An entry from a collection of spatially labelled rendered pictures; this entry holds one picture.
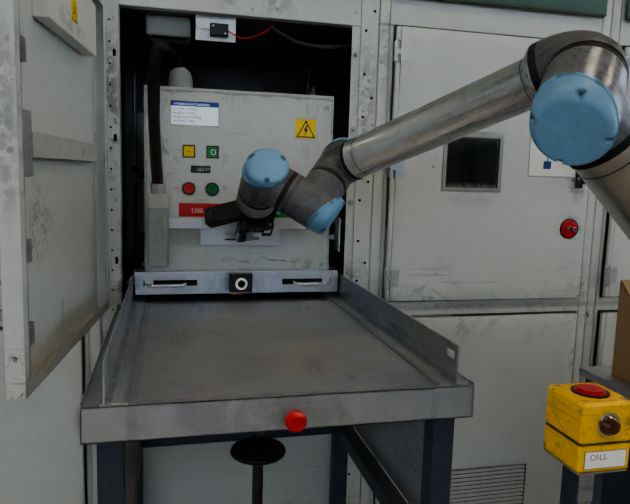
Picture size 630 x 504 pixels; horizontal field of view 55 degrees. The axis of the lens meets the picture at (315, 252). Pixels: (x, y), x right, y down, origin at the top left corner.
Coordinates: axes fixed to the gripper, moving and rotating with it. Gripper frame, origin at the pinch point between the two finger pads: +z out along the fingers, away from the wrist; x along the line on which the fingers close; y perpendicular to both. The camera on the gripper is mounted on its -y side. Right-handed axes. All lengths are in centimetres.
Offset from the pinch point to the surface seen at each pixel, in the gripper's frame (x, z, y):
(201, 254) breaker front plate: -1.9, 7.3, -8.6
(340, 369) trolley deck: -43, -40, 12
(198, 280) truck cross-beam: -8.4, 9.6, -9.4
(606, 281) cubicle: -12, 4, 110
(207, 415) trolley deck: -51, -48, -12
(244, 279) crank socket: -9.2, 6.9, 2.3
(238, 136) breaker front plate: 24.9, -8.2, 0.5
